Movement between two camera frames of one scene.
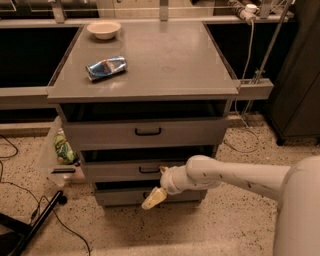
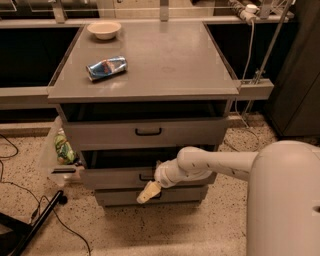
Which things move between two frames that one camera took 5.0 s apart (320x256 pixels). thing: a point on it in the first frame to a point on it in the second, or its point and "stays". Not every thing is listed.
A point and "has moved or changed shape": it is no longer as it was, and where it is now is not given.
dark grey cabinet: x=293 y=108 stays
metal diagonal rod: x=269 y=50 stays
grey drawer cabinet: x=139 y=98 stays
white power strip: x=249 y=13 stays
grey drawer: x=129 y=170 has moved or changed shape
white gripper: x=167 y=182 to x=162 y=175
